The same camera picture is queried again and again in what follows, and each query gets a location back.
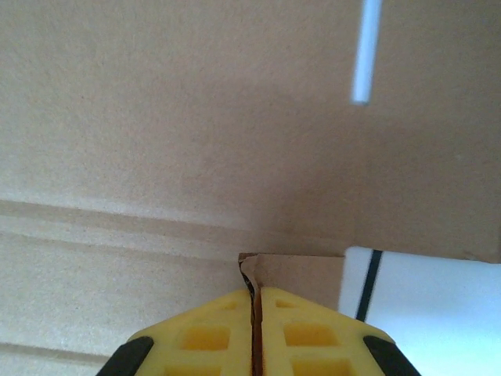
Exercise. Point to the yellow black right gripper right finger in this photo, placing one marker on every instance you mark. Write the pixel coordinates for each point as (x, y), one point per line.
(313, 337)

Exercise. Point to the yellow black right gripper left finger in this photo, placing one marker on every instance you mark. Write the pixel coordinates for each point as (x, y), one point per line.
(203, 337)

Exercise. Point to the brown cardboard box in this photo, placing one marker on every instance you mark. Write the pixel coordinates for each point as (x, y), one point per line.
(156, 117)

